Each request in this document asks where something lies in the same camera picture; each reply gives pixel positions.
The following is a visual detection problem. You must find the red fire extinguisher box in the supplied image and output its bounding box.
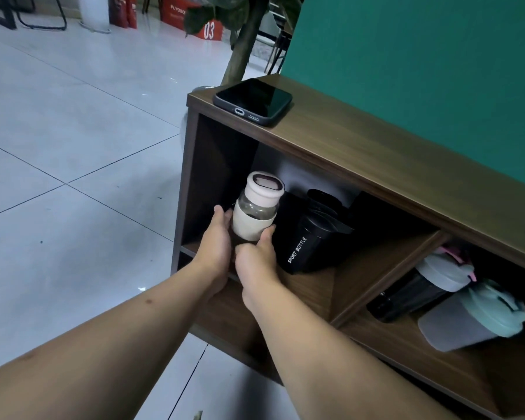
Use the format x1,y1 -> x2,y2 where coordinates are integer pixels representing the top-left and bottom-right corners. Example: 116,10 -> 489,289
109,0 -> 138,29

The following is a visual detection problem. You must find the cream glass bottle with lid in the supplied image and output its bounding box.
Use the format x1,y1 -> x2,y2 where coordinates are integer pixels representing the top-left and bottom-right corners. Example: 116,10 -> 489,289
231,171 -> 286,242

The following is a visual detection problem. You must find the person's left forearm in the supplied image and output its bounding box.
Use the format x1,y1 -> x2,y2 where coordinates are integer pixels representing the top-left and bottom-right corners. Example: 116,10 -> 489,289
0,262 -> 229,420

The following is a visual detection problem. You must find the person's left hand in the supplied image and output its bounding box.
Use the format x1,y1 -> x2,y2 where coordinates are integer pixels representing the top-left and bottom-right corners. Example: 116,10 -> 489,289
192,204 -> 236,295

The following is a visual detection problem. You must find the dark chair behind tree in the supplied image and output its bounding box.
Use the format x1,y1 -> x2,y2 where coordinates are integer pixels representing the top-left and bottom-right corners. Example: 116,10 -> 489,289
263,22 -> 295,76

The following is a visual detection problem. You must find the black smartphone in grey case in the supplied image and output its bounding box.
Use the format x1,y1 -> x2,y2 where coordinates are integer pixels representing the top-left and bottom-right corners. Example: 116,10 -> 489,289
213,78 -> 293,127

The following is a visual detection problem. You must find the black sport bottle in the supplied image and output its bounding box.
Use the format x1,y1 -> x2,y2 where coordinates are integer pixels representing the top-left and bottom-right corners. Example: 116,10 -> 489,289
273,189 -> 355,275

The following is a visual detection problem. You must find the potted tree with green leaves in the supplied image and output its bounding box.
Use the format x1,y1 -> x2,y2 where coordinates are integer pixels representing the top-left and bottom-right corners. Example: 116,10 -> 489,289
183,0 -> 305,87

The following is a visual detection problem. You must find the person's right forearm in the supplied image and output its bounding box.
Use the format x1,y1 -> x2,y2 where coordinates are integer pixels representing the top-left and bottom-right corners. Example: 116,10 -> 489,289
242,283 -> 461,420

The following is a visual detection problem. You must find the red box with white print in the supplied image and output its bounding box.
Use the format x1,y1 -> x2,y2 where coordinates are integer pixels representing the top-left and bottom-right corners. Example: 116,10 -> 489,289
159,0 -> 224,42

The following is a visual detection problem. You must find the black shaker bottle grey lid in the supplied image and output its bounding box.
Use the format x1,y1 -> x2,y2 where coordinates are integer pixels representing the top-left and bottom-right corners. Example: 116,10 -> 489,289
366,251 -> 477,323

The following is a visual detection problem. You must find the green partition board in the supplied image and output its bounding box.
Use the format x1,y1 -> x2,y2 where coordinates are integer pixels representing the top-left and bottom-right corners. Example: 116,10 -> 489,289
281,0 -> 525,192

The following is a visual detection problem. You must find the brown wooden shelf cabinet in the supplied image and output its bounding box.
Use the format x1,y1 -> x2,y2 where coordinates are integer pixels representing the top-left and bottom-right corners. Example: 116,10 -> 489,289
171,73 -> 525,420

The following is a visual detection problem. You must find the translucent shaker bottle mint lid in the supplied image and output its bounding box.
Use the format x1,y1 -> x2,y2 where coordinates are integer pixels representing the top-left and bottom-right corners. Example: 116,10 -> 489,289
417,279 -> 525,353

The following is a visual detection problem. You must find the black metal chair frame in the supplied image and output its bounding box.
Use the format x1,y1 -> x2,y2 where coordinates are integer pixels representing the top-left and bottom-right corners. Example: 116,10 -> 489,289
0,0 -> 68,32

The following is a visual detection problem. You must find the white pillar stand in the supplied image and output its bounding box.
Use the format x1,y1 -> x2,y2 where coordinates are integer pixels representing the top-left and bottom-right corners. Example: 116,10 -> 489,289
77,0 -> 112,34

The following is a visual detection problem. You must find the person's right hand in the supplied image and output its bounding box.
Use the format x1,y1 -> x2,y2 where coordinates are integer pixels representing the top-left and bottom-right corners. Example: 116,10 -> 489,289
234,225 -> 284,310

